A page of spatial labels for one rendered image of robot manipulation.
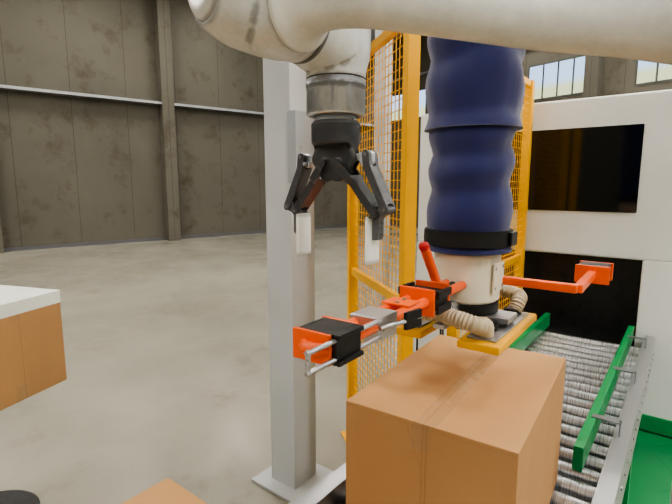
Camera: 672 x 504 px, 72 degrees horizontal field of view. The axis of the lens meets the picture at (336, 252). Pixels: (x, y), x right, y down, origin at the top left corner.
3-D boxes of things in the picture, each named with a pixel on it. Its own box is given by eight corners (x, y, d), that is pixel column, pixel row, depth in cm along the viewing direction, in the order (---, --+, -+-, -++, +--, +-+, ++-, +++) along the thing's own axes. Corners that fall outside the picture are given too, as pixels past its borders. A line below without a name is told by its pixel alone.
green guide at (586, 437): (627, 338, 275) (628, 324, 273) (648, 342, 268) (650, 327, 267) (571, 469, 149) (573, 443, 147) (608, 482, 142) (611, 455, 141)
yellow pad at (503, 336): (500, 314, 135) (501, 297, 135) (536, 320, 130) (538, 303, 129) (455, 347, 108) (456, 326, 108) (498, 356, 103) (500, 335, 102)
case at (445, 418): (435, 440, 167) (439, 333, 161) (557, 480, 144) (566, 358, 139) (345, 548, 117) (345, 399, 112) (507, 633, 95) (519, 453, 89)
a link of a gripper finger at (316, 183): (326, 162, 70) (321, 156, 70) (291, 216, 76) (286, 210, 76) (342, 163, 73) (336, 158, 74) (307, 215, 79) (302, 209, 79)
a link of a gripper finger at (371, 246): (375, 216, 70) (379, 216, 69) (375, 261, 71) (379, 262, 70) (364, 217, 67) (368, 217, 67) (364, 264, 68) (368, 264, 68)
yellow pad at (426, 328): (439, 304, 147) (440, 289, 146) (470, 309, 141) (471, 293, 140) (385, 332, 120) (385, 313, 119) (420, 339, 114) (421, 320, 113)
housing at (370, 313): (368, 327, 91) (368, 304, 90) (398, 333, 87) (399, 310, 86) (347, 336, 85) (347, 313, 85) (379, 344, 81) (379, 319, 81)
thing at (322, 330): (324, 342, 81) (324, 314, 80) (359, 351, 77) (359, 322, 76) (292, 356, 74) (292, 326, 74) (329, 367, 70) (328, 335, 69)
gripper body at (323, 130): (372, 120, 71) (372, 181, 72) (329, 124, 76) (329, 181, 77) (343, 114, 65) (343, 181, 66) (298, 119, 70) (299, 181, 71)
